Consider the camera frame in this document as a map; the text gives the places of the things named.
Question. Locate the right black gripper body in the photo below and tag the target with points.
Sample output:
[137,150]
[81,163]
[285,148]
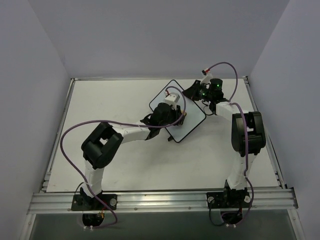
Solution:
[195,89]

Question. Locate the small whiteboard black frame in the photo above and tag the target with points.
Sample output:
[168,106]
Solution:
[194,114]

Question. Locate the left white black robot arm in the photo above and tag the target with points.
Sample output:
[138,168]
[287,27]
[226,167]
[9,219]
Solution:
[101,145]

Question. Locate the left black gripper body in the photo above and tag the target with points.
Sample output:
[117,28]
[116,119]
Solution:
[176,115]

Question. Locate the aluminium front rail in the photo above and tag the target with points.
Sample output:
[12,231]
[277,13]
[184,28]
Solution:
[163,201]

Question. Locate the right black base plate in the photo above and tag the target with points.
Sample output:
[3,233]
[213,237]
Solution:
[223,200]

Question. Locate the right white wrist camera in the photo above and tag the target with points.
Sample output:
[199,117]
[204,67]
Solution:
[206,76]

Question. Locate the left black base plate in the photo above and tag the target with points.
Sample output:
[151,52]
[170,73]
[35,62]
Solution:
[82,203]

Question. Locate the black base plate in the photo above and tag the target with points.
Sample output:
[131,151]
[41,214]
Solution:
[82,203]
[223,200]

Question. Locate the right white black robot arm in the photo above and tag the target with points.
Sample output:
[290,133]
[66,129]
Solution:
[247,134]

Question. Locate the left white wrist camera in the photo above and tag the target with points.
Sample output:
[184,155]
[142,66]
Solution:
[172,99]

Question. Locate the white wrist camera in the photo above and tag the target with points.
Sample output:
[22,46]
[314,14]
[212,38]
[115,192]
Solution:
[206,76]
[172,99]

